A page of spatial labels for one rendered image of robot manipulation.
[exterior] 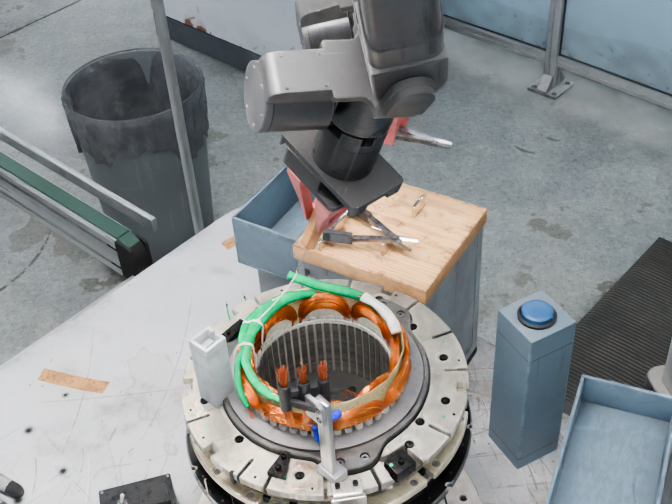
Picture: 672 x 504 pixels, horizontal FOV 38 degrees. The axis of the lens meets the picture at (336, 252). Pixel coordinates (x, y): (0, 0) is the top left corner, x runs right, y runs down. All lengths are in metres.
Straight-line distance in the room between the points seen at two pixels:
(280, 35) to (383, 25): 2.91
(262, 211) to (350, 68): 0.69
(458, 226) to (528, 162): 1.97
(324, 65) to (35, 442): 0.92
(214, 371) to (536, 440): 0.53
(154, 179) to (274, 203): 1.27
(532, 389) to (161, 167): 1.60
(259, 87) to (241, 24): 2.94
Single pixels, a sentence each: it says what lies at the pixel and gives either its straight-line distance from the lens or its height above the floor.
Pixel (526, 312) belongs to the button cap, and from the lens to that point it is 1.26.
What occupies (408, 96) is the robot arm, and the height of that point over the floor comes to 1.53.
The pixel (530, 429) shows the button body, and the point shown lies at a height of 0.86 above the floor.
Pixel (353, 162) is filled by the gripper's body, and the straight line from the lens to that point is 0.85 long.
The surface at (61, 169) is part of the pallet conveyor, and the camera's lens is 2.06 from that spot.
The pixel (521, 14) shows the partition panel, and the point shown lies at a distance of 3.65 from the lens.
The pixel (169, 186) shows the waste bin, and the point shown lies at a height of 0.32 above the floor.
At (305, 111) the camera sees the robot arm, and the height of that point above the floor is 1.50.
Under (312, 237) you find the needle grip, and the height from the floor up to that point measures 1.31.
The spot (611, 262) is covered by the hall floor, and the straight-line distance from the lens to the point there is 2.96.
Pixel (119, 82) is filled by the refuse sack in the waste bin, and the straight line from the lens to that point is 2.93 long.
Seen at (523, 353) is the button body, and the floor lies 1.00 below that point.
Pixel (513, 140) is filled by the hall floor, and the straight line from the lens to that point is 3.41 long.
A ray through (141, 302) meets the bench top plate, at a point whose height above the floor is 0.78.
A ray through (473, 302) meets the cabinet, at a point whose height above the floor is 0.90.
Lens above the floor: 1.92
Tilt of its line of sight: 41 degrees down
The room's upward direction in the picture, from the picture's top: 4 degrees counter-clockwise
